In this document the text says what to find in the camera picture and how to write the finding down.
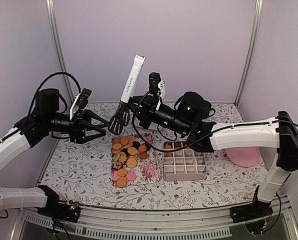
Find dark blue mug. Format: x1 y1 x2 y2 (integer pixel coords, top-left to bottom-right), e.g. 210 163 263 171
206 101 216 118

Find pink plate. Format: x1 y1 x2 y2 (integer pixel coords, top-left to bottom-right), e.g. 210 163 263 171
225 147 261 168

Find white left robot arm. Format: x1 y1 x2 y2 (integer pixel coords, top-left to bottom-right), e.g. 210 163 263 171
0 88 108 218

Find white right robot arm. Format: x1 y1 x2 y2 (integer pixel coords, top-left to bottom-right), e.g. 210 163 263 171
128 91 298 218

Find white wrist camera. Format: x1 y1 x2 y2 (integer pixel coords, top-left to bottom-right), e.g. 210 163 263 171
149 72 166 111
69 88 92 120

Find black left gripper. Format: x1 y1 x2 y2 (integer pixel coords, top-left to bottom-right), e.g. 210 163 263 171
45 109 109 144

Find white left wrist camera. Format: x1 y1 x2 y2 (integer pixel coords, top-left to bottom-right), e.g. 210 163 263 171
69 88 92 120

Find left aluminium frame post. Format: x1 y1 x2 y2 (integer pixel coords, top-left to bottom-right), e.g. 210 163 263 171
45 0 74 103

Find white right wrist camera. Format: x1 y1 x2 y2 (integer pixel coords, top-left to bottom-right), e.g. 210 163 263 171
149 72 166 111

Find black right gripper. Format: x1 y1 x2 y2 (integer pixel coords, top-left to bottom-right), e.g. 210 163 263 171
123 95 190 137

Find silver white tongs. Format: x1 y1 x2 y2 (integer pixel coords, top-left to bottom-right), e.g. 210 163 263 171
108 54 146 135

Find right aluminium frame post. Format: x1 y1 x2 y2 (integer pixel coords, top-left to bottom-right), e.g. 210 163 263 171
234 0 264 108

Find pink sandwich cookie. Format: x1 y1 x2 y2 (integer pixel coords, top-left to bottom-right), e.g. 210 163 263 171
125 171 137 182

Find pink divided cookie tin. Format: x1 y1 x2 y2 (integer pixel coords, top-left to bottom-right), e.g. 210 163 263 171
163 141 207 182

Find floral rectangular tray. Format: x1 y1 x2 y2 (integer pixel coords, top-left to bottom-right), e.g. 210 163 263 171
110 133 163 187

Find green sandwich cookie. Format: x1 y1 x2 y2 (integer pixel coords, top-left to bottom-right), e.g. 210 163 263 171
113 153 121 162

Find orange leaf cookie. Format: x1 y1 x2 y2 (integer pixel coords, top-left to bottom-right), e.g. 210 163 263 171
164 142 173 150

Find aluminium frame post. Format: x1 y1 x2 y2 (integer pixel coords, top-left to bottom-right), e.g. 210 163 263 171
45 0 74 103
234 0 264 108

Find front aluminium rail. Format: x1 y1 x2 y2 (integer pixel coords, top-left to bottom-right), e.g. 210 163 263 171
11 194 298 240

